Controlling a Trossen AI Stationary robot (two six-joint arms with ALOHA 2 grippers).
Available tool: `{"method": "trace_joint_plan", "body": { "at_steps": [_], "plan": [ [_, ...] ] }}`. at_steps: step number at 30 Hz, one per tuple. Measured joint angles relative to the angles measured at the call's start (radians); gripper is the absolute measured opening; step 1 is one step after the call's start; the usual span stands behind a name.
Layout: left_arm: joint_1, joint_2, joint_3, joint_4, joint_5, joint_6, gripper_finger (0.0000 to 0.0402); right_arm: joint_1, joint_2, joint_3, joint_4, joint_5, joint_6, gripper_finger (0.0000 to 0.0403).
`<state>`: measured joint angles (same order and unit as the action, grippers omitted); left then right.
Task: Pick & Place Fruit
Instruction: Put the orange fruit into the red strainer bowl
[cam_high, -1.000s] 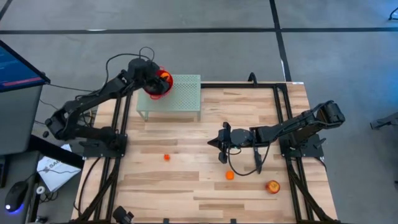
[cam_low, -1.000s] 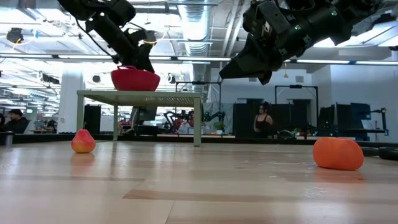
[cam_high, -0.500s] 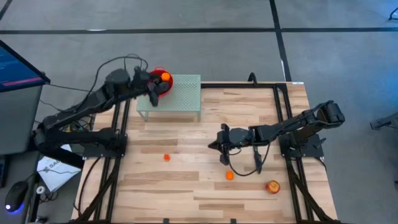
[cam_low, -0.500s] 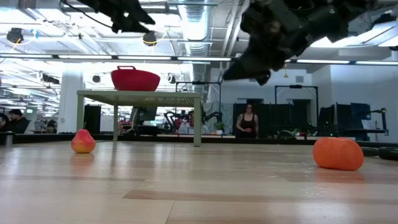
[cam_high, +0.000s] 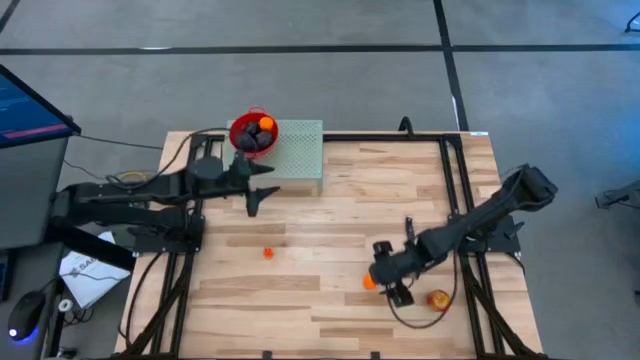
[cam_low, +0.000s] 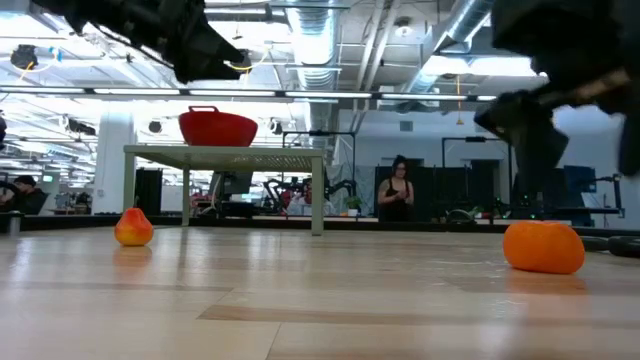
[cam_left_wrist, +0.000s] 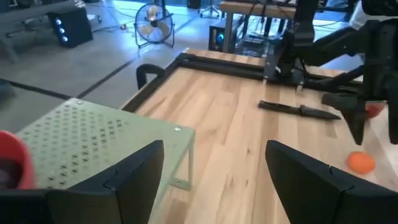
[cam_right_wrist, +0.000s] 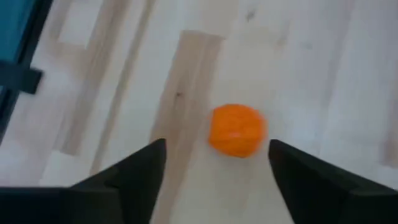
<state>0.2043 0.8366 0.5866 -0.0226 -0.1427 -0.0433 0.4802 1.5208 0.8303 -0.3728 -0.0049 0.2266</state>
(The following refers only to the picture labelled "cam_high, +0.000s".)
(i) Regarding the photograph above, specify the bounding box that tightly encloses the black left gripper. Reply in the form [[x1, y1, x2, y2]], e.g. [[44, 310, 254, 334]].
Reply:
[[219, 150, 280, 218]]

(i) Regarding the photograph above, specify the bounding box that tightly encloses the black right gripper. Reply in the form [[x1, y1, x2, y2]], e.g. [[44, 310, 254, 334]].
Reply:
[[368, 240, 426, 309]]

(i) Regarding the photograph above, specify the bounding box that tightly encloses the red and yellow apple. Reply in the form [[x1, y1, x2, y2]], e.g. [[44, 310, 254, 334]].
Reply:
[[426, 289, 452, 313]]

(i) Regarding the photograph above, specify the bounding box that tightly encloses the green perforated box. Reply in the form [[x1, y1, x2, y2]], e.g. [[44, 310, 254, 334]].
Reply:
[[219, 118, 324, 197]]

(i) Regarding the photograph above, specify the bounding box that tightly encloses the red plastic colander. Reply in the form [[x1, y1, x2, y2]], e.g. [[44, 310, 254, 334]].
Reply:
[[228, 104, 280, 160]]

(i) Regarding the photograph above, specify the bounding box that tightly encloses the black desk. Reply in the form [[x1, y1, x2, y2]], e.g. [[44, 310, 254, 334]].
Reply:
[[0, 219, 137, 360]]

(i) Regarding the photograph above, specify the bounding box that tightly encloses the white paper booklet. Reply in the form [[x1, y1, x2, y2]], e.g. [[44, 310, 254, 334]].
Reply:
[[58, 249, 132, 309]]

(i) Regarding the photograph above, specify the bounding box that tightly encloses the computer monitor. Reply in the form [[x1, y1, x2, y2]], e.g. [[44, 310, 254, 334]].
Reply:
[[0, 63, 82, 250]]

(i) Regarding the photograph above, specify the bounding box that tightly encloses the black computer mouse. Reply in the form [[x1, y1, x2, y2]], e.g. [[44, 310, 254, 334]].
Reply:
[[6, 289, 47, 344]]

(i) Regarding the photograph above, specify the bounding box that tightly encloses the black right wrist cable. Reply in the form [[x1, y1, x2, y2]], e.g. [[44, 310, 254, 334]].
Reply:
[[387, 249, 459, 330]]

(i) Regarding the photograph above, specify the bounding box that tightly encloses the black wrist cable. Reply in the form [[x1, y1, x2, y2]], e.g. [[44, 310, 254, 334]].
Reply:
[[387, 249, 459, 330], [104, 126, 231, 184]]

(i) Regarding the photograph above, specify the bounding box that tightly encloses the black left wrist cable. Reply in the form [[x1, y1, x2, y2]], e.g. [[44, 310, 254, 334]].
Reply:
[[104, 126, 231, 184]]

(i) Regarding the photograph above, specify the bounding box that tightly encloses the black cable bundle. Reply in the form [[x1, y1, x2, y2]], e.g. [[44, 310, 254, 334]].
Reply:
[[117, 249, 194, 359], [459, 249, 526, 359]]

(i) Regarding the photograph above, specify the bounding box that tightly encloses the thin black floor cable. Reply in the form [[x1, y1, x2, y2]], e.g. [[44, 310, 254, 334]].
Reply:
[[79, 133, 165, 151]]

